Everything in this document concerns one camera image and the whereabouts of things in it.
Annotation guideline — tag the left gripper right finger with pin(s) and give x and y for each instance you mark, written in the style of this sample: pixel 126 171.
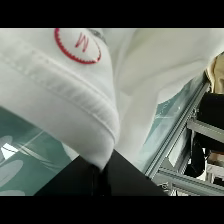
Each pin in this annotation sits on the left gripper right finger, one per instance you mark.
pixel 126 180

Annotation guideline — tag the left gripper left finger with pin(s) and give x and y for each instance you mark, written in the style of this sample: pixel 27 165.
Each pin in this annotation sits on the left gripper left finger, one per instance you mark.
pixel 73 180

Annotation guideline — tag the white T-shirt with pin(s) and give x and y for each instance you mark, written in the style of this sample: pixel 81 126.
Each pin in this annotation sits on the white T-shirt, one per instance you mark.
pixel 66 100

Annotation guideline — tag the silver frame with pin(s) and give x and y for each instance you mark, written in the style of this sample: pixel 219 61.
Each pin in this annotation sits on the silver frame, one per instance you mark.
pixel 173 133

